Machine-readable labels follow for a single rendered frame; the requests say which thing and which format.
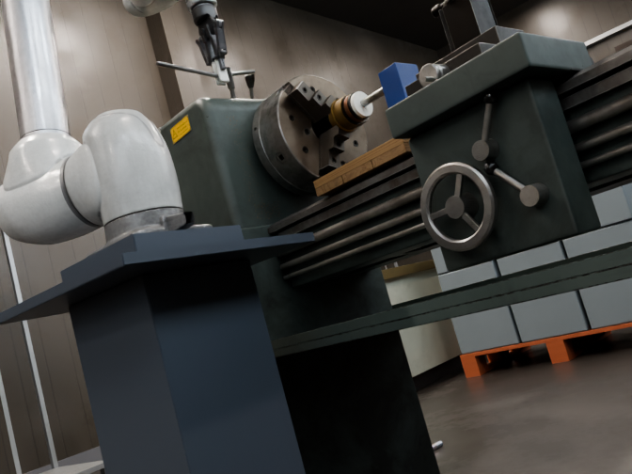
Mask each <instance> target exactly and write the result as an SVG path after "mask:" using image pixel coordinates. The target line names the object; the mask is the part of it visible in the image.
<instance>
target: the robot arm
mask: <svg viewBox="0 0 632 474"><path fill-rule="evenodd" d="M122 1H123V5H124V7H125V8H126V10H127V11H128V12H129V13H131V14H132V15H134V16H135V17H147V16H151V15H153V14H156V13H158V12H161V11H163V10H165V9H167V8H169V7H171V6H173V5H174V4H175V3H177V2H178V1H180V0H122ZM185 2H186V5H187V8H188V11H189V12H190V13H191V14H192V17H193V21H194V24H195V25H196V26H197V27H198V33H199V38H198V39H196V44H197V45H198V47H199V49H200V51H201V53H202V56H203V58H204V61H205V63H206V66H212V69H213V73H218V76H219V78H215V81H216V84H217V85H218V86H225V85H226V83H228V82H229V76H228V73H227V67H226V64H225V60H224V59H225V55H226V54H227V53H228V50H227V44H226V38H225V32H224V21H223V20H218V14H217V10H216V7H217V2H216V0H185ZM1 8H2V14H3V21H4V27H5V34H6V41H7V47H8V61H9V67H10V74H11V81H12V87H13V94H14V101H15V108H16V115H17V121H18V128H19V135H20V141H19V142H18V143H17V144H16V145H15V146H14V147H13V149H12V150H11V151H10V153H9V155H8V166H7V170H6V175H5V178H4V182H3V185H1V186H0V229H1V230H2V231H3V232H4V233H5V234H6V235H7V236H8V237H10V238H12V239H14V240H16V241H19V242H23V243H28V244H35V245H55V244H59V243H63V242H67V241H69V240H72V239H75V238H78V237H81V236H84V235H86V234H89V233H90V232H92V231H94V230H96V229H99V228H101V227H104V232H105V240H106V245H105V246H103V247H102V248H100V249H99V250H97V251H95V252H93V253H91V254H89V255H88V256H87V257H89V256H91V255H93V254H95V253H97V252H99V251H101V250H103V249H105V248H107V247H108V246H110V245H112V244H114V243H116V242H118V241H120V240H122V239H124V238H126V237H128V236H130V235H132V234H136V233H147V232H158V231H169V230H180V229H202V228H212V227H213V226H212V225H194V224H195V222H196V218H195V215H194V214H193V213H192V212H185V211H184V210H183V206H182V196H181V190H180V186H179V182H178V178H177V174H176V170H175V167H174V164H173V161H172V158H171V155H170V152H169V149H168V147H167V145H166V142H165V140H164V139H163V137H162V135H161V134H160V132H159V131H158V129H157V128H156V126H155V125H154V124H153V123H152V122H151V121H150V120H148V119H147V118H146V117H145V116H144V115H143V114H141V113H140V112H138V111H135V110H131V109H118V110H111V111H107V112H104V113H101V114H100V115H99V116H98V117H96V118H95V119H94V120H92V121H91V122H90V123H89V124H88V126H87V128H86V129H85V131H84V133H83V145H82V144H80V143H79V142H78V141H77V140H75V139H74V138H72V137H71V130H70V124H69V119H68V113H67V106H66V101H65V95H64V88H63V83H62V77H61V71H60V65H59V59H58V53H57V48H56V41H55V31H54V24H53V18H52V12H51V7H50V0H1Z"/></svg>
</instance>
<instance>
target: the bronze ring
mask: <svg viewBox="0 0 632 474"><path fill-rule="evenodd" d="M354 93H355V92H354ZM354 93H352V94H350V95H346V96H344V97H342V98H341V99H336V100H335V101H333V102H332V104H331V109H330V111H331V113H330V114H329V121H330V123H331V124H332V126H333V127H334V126H336V125H337V126H338V127H339V128H340V129H342V130H343V131H344V132H352V131H353V130H355V129H356V127H357V126H358V125H360V124H361V123H362V122H363V121H364V120H365V119H367V118H368V117H366V118H362V117H360V116H358V115H357V114H356V113H355V112H354V110H353V108H352V106H351V97H352V95H353V94H354Z"/></svg>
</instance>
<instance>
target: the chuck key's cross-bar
mask: <svg viewBox="0 0 632 474"><path fill-rule="evenodd" d="M156 66H160V67H165V68H170V69H174V70H179V71H187V72H191V73H196V74H201V75H206V76H211V77H215V78H219V76H218V73H212V72H208V71H200V70H195V69H191V68H186V67H182V66H177V65H173V64H168V63H164V62H160V61H157V62H156ZM252 73H255V70H249V71H233V72H232V76H235V75H244V74H252Z"/></svg>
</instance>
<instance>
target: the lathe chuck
mask: <svg viewBox="0 0 632 474"><path fill-rule="evenodd" d="M302 81H304V82H305V83H306V84H307V85H308V87H309V88H310V89H311V90H312V91H313V92H314V93H315V92H316V91H317V90H320V91H321V92H322V93H323V94H324V95H325V97H326V98H327V97H328V96H330V95H332V96H333V97H334V98H335V99H341V98H342V97H344V96H346V94H345V93H344V92H343V91H342V90H340V89H339V88H338V87H337V86H335V85H334V84H332V83H331V82H329V81H327V80H325V79H323V78H322V77H319V76H315V75H300V76H297V77H294V78H293V79H292V80H290V81H289V82H288V83H286V84H285V85H284V86H282V87H281V88H280V89H278V90H277V91H276V92H274V93H273V94H272V95H270V96H269V97H268V99H267V100H266V101H265V103H264V104H263V106H262V109H261V114H260V122H259V126H260V136H261V143H262V145H263V148H264V150H265V152H266V155H267V157H268V158H269V160H270V162H271V163H272V165H273V166H274V168H275V169H276V170H277V172H278V173H279V174H280V175H281V176H282V177H283V178H284V179H286V180H287V181H288V182H290V183H291V184H293V185H294V186H296V187H298V188H300V189H303V190H305V191H309V192H315V193H316V190H315V186H314V183H313V182H314V181H316V180H313V178H315V179H317V178H318V177H319V143H320V139H319V138H318V137H319V136H320V134H323V133H324V132H326V131H327V130H326V127H325V125H324V124H325V120H327V119H329V115H327V116H325V117H324V118H322V119H320V120H319V121H317V122H316V123H314V122H313V123H312V124H311V119H310V118H309V117H308V116H307V115H306V114H305V113H304V112H303V111H302V110H301V109H300V108H299V106H298V105H297V104H296V103H295V102H294V101H293V100H292V99H291V98H290V97H289V96H288V95H287V94H286V93H285V92H284V91H283V88H284V87H285V86H287V85H289V84H291V85H292V86H293V87H295V86H297V85H298V84H299V83H301V82H302ZM279 151H280V152H282V153H283V154H284V155H285V156H286V159H287V161H286V163H280V162H279V161H278V159H277V153H278V152H279ZM366 152H367V137H366V132H365V128H364V125H362V126H358V127H356V129H355V130H353V131H352V132H350V138H349V139H347V140H346V141H344V152H343V153H341V154H340V167H341V166H343V165H345V164H347V163H349V162H351V161H353V160H354V159H355V158H357V157H359V156H361V155H363V154H365V153H366Z"/></svg>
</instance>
